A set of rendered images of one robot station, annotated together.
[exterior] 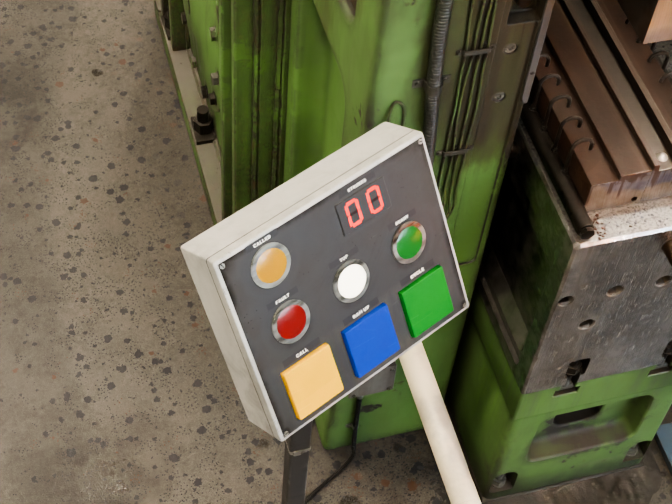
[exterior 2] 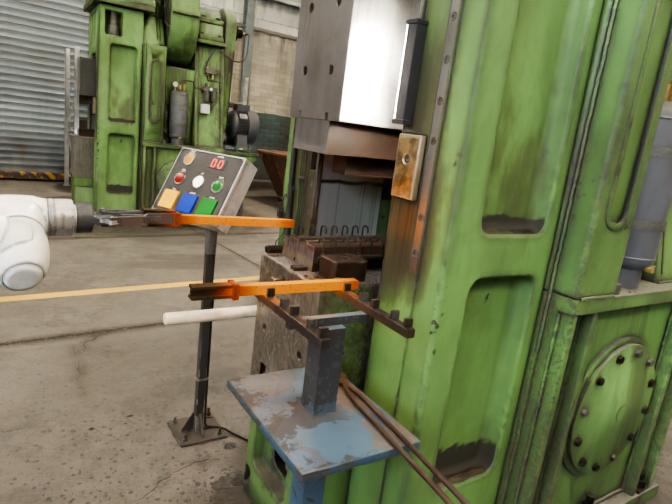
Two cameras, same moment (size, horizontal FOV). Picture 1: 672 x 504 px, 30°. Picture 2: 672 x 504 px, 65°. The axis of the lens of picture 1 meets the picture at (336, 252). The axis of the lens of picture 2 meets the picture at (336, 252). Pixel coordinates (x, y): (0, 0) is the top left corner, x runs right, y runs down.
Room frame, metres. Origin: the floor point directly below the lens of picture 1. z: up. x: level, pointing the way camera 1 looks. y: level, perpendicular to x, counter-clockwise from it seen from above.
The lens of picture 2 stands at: (0.99, -2.07, 1.34)
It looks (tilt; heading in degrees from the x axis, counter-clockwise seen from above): 13 degrees down; 76
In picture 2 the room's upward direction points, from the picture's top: 7 degrees clockwise
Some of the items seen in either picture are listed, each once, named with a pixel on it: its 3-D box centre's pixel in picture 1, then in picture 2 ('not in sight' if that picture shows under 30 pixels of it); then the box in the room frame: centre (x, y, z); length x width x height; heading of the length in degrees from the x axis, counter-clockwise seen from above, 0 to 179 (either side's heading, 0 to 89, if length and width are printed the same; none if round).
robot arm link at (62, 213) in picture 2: not in sight; (61, 217); (0.64, -0.72, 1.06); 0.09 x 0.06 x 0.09; 111
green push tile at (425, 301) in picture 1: (424, 300); (206, 208); (0.96, -0.13, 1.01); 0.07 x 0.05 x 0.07; 136
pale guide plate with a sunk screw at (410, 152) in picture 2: not in sight; (407, 166); (1.49, -0.71, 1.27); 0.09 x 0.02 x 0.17; 111
